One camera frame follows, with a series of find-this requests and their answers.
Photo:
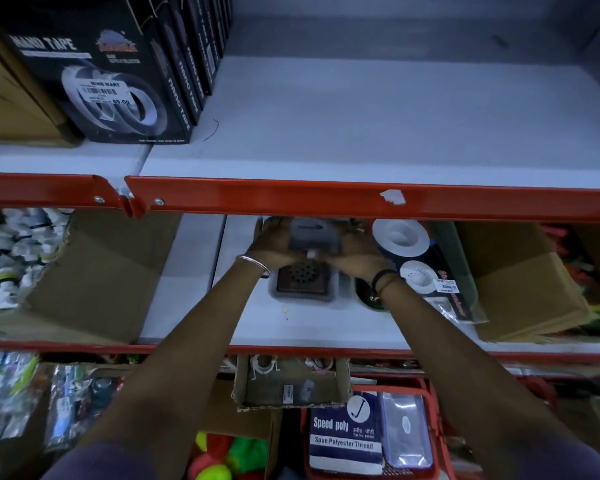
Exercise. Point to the person's right hand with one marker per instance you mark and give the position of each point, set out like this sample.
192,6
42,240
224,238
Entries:
360,254

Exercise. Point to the person's left hand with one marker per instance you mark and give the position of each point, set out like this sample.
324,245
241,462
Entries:
272,244

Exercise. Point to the person's left thumb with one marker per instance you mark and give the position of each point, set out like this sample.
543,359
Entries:
294,252

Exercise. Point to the person's right thumb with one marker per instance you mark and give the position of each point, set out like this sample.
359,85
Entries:
325,257

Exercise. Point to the grey plastic packet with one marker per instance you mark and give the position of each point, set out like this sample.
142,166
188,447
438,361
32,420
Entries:
312,237

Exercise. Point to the person's right forearm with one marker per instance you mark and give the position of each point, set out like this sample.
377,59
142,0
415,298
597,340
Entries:
470,374

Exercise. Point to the person's left forearm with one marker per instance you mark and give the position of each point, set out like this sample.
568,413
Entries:
180,364

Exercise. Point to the square brown drain strainer pack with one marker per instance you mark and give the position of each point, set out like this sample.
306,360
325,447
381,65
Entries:
305,280

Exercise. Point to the silver bangle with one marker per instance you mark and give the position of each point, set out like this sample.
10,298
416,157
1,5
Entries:
255,262

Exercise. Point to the black wrist band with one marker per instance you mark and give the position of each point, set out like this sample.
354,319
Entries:
382,280

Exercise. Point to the large white round strainer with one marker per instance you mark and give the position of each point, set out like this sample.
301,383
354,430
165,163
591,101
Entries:
400,237

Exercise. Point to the white sticker scrap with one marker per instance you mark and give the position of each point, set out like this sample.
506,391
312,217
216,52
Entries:
392,196

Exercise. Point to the black card strainer pack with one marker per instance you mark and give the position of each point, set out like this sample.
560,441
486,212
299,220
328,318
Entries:
440,289

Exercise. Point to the small shallow cardboard box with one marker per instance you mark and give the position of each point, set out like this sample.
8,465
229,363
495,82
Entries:
290,389

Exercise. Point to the blue and white thread box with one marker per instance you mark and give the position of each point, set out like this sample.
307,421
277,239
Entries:
345,439

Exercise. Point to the open cardboard box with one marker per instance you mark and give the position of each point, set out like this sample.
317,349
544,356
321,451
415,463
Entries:
105,274

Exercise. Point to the clear plastic packet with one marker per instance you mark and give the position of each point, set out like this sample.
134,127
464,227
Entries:
407,429

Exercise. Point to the large tilted cardboard box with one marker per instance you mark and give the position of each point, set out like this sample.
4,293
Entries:
520,284

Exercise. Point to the red plastic basket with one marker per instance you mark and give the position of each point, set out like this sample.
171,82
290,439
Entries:
442,434

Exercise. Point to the neon yellow and green toys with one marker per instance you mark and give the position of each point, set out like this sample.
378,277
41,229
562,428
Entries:
230,457

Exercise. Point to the row of black tape boxes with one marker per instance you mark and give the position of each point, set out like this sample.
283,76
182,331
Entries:
115,64

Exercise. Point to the pile of colourful items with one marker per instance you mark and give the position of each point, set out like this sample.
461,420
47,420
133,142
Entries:
585,274

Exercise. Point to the pile of white fittings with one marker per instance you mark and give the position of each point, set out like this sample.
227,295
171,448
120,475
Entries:
20,254

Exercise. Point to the purple sleeve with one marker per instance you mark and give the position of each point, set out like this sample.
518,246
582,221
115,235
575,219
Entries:
105,467

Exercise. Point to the pile of shiny plastic packets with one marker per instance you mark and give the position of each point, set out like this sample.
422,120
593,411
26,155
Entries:
25,399

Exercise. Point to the brown cardboard box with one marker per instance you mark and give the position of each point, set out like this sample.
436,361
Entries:
15,104

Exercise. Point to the long red shelf rail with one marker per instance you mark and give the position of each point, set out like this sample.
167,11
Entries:
330,199

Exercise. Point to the short red shelf rail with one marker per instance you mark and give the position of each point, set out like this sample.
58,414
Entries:
45,189

